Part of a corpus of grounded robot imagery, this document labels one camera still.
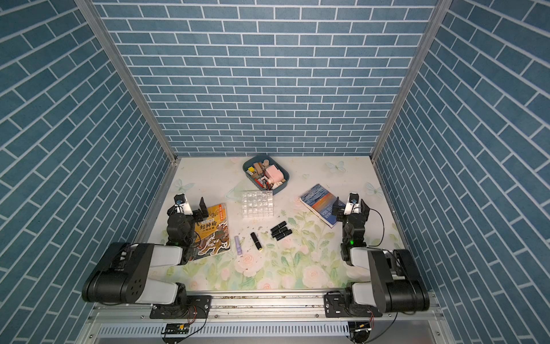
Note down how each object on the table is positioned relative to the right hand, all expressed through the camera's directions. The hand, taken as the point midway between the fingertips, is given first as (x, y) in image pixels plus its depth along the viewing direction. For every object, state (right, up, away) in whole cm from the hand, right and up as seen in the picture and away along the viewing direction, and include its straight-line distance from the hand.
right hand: (352, 201), depth 88 cm
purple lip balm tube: (-48, -18, -1) cm, 51 cm away
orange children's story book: (-60, -15, +2) cm, 61 cm away
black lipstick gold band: (-40, -17, 0) cm, 44 cm away
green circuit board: (-65, -41, -16) cm, 79 cm away
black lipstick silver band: (-29, -11, +5) cm, 32 cm away
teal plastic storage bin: (-44, +15, +24) cm, 52 cm away
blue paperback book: (-11, -2, +12) cm, 17 cm away
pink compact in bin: (-34, +11, +16) cm, 39 cm away
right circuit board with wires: (-3, -41, -18) cm, 45 cm away
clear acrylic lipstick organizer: (-41, -3, +10) cm, 43 cm away
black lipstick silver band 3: (-29, -14, +1) cm, 32 cm away
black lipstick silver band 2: (-31, -13, +3) cm, 33 cm away
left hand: (-65, +1, 0) cm, 65 cm away
